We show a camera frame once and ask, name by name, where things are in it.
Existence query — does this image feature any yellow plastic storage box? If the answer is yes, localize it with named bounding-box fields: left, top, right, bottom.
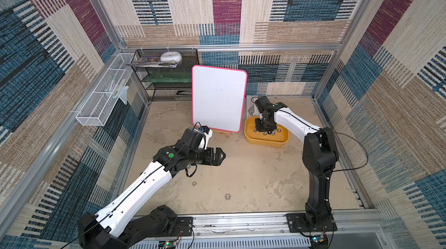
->
left=244, top=117, right=290, bottom=147

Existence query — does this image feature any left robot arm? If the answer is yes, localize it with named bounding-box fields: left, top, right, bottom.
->
left=77, top=126, right=225, bottom=249

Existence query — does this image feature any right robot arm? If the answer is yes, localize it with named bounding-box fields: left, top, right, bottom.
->
left=254, top=96, right=339, bottom=230

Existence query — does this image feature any white printed packet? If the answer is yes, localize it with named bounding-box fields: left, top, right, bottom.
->
left=246, top=95, right=260, bottom=118

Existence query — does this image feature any pink framed whiteboard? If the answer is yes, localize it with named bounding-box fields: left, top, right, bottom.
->
left=192, top=65, right=247, bottom=132

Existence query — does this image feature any white round device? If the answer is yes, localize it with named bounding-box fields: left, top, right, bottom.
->
left=160, top=51, right=182, bottom=64

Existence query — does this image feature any magazine on shelf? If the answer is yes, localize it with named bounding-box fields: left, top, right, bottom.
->
left=125, top=57, right=182, bottom=68

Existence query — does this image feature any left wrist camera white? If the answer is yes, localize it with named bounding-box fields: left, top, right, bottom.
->
left=199, top=126, right=213, bottom=150

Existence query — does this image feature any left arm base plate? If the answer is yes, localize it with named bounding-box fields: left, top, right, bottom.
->
left=148, top=216, right=193, bottom=238

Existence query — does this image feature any black wire shelf rack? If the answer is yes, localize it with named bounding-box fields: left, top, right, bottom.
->
left=131, top=49, right=199, bottom=102

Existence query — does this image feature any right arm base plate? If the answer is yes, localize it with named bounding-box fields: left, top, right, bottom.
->
left=285, top=213, right=338, bottom=233

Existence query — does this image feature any white wire wall basket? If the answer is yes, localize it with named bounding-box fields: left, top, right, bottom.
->
left=76, top=53, right=134, bottom=127

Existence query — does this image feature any aluminium front rail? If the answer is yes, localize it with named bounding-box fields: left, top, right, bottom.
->
left=135, top=209, right=396, bottom=249

